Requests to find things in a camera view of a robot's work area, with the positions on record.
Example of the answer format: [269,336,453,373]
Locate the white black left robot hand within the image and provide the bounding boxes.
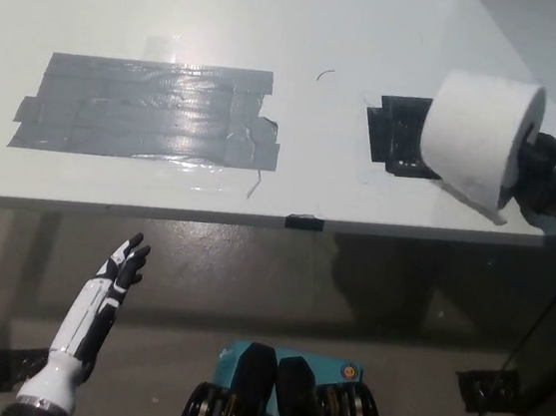
[46,222,155,370]

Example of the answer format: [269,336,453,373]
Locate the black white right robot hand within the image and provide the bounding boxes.
[494,126,556,233]

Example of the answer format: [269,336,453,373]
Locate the white toilet paper roll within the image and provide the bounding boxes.
[410,67,551,231]

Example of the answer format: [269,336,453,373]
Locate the black tape spot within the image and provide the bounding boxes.
[358,91,453,184]

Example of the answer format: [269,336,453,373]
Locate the black teal robot body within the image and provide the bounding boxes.
[176,332,402,416]

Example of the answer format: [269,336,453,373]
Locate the small black tape piece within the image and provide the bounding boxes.
[283,211,326,233]

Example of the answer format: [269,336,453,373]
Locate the grey duct tape patch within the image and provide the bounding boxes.
[6,42,290,179]

